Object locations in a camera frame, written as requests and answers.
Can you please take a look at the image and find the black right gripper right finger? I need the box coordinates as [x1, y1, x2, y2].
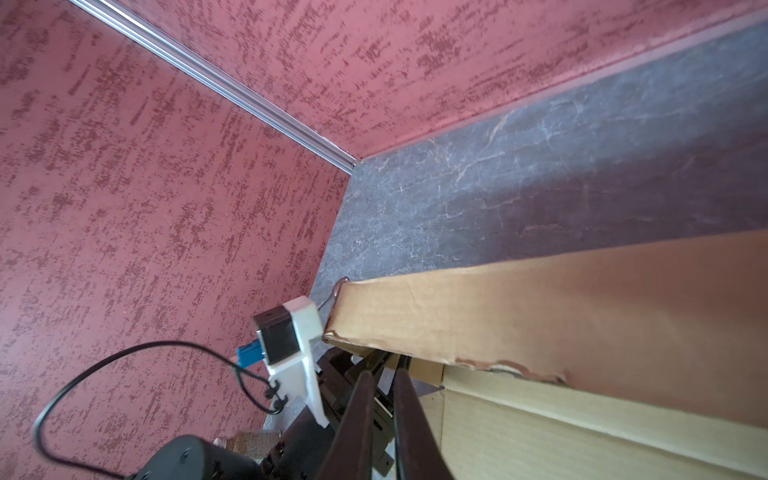
[392, 368, 453, 480]

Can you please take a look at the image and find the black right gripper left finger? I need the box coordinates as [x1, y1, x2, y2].
[315, 371, 374, 479]

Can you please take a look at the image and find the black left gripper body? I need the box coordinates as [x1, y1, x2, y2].
[260, 347, 395, 479]

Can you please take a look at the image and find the brown cardboard box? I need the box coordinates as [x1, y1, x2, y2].
[324, 230, 767, 479]

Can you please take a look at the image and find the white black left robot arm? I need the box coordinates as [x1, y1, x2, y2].
[131, 347, 395, 479]

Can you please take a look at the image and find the black left camera cable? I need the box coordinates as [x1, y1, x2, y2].
[32, 340, 289, 480]

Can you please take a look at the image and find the left rear aluminium corner post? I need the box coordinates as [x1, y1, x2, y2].
[72, 0, 357, 175]

